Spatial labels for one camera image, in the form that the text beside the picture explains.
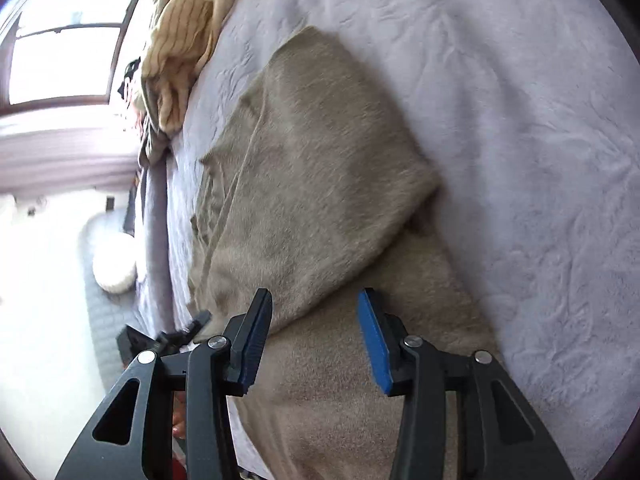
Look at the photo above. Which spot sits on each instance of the yellow striped quilt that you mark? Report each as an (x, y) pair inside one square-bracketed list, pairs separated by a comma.
[(185, 25)]

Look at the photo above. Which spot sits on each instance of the grey quilted mat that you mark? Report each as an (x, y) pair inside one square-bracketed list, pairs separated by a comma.
[(102, 320)]

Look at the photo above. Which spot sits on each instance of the dark item on windowsill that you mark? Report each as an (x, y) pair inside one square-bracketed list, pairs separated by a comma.
[(129, 77)]

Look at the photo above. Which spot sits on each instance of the pale lavender embossed blanket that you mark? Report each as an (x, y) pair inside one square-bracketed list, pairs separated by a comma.
[(500, 110)]

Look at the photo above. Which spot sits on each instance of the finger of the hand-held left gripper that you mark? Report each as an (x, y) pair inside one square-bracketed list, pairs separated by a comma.
[(199, 321)]

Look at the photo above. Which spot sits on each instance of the beige fleece garment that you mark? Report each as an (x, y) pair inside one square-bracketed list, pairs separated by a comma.
[(310, 160)]

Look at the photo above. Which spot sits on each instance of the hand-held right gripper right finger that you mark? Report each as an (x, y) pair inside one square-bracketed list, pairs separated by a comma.
[(374, 345)]

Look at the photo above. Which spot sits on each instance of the white round cushion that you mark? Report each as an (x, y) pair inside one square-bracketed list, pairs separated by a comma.
[(115, 265)]

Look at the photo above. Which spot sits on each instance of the person's left hand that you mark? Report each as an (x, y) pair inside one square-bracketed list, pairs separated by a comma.
[(178, 420)]

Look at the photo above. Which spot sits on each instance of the wooden framed window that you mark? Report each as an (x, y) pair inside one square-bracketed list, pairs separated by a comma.
[(60, 60)]

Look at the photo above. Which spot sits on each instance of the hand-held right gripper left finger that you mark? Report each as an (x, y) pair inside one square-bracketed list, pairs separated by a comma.
[(250, 355)]

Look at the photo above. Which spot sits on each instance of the olive grey cloth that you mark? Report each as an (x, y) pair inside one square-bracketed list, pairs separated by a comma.
[(152, 145)]

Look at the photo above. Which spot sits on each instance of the red cloth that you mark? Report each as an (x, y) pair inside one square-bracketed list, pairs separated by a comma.
[(179, 467)]

